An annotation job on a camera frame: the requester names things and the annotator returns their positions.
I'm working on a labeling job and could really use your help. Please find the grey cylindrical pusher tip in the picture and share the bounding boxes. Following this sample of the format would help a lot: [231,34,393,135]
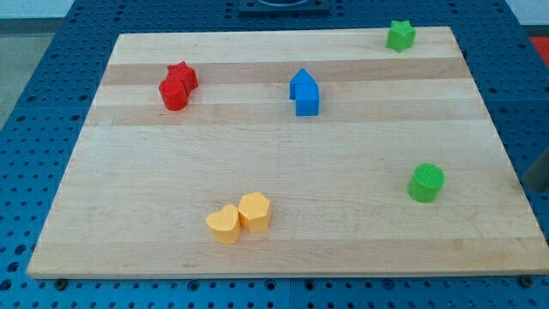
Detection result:
[522,148,549,193]

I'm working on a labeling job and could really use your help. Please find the green cylinder block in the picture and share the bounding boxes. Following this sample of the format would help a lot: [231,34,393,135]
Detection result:
[407,163,445,203]

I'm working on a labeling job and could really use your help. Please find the blue cube block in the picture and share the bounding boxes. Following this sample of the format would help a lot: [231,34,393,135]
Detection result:
[295,83,320,117]

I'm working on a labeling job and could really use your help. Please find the green star block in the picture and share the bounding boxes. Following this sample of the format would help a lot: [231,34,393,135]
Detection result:
[385,21,417,52]

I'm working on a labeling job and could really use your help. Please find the wooden board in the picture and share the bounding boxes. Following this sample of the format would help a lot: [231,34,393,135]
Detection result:
[27,27,548,279]

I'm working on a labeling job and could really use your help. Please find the blue pentagon house block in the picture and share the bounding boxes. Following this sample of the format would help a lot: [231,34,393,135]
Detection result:
[289,68,317,100]

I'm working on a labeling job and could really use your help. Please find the yellow hexagon block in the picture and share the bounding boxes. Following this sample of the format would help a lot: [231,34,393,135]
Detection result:
[238,192,271,233]

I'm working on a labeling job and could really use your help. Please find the yellow heart block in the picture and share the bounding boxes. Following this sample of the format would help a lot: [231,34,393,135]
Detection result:
[206,204,241,245]

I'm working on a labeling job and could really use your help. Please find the red star block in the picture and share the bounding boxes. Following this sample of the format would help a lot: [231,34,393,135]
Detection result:
[167,61,199,96]

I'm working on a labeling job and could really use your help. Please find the red cylinder block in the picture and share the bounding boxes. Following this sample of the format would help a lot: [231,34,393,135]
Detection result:
[159,76,188,111]

